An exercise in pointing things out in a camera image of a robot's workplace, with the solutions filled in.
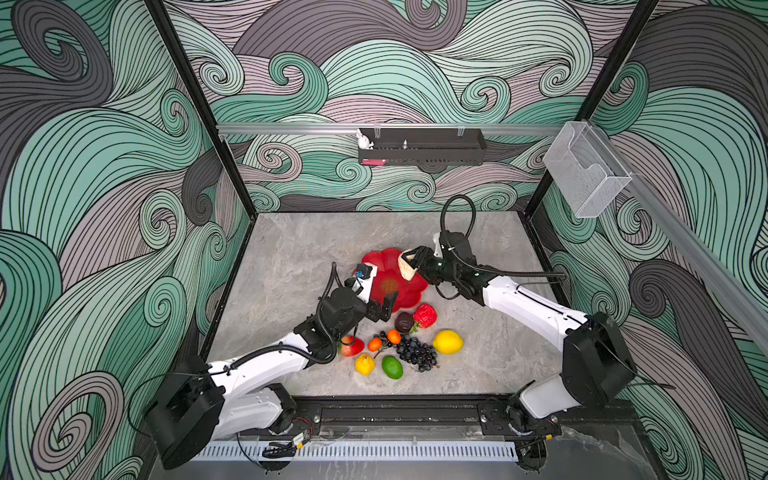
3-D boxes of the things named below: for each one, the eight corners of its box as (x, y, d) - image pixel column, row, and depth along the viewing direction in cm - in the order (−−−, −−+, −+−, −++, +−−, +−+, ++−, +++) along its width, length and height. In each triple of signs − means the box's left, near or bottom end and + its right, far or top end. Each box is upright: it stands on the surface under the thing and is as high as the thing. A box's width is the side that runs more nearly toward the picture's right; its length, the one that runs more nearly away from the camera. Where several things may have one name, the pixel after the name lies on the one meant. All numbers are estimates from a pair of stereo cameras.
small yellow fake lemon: (355, 375, 81) (355, 370, 78) (356, 359, 84) (355, 354, 81) (374, 375, 81) (374, 370, 78) (374, 359, 84) (374, 354, 81)
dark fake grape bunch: (394, 355, 85) (395, 350, 82) (405, 336, 89) (406, 330, 86) (429, 377, 81) (432, 372, 78) (439, 356, 85) (442, 351, 82)
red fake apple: (414, 330, 90) (416, 322, 86) (413, 311, 94) (414, 303, 90) (434, 330, 90) (437, 322, 86) (432, 311, 94) (435, 303, 90)
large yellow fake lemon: (433, 355, 86) (436, 350, 82) (431, 335, 90) (433, 329, 86) (461, 355, 86) (465, 350, 82) (458, 335, 90) (461, 329, 86)
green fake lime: (377, 367, 82) (377, 364, 80) (387, 354, 85) (387, 351, 83) (396, 383, 80) (396, 380, 78) (405, 369, 82) (406, 366, 80)
